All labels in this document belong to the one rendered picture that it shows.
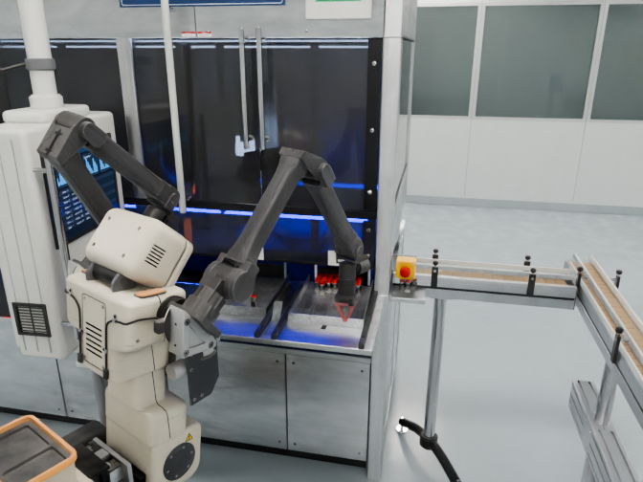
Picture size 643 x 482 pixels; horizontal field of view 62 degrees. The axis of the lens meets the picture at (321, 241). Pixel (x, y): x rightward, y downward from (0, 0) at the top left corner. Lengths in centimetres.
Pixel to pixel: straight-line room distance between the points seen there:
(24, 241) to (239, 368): 102
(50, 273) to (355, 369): 118
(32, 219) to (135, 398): 66
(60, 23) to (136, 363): 136
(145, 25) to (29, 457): 142
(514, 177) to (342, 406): 476
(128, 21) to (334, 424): 176
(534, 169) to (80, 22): 538
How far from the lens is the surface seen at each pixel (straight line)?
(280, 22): 193
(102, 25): 221
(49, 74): 196
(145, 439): 151
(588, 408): 223
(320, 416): 240
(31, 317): 196
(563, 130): 666
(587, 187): 685
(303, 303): 199
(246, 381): 240
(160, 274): 132
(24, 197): 180
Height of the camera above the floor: 176
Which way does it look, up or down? 20 degrees down
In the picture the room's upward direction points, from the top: straight up
